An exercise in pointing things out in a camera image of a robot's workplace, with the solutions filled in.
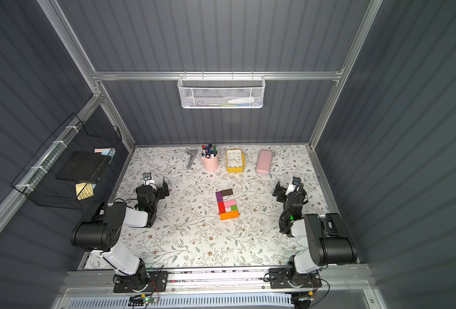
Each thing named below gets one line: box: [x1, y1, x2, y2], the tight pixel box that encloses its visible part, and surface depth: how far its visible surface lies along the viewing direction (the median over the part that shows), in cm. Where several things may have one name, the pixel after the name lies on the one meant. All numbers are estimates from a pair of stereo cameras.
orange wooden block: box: [219, 210, 240, 221], surface depth 93 cm
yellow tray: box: [226, 148, 245, 173], surface depth 111 cm
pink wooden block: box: [222, 199, 237, 208], surface depth 96 cm
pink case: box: [256, 149, 273, 176], surface depth 110 cm
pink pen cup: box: [200, 148, 220, 172], surface depth 104 cm
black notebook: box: [55, 151, 112, 184], surface depth 74 cm
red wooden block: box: [217, 201, 227, 214], surface depth 95 cm
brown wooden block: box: [220, 188, 234, 197], surface depth 101 cm
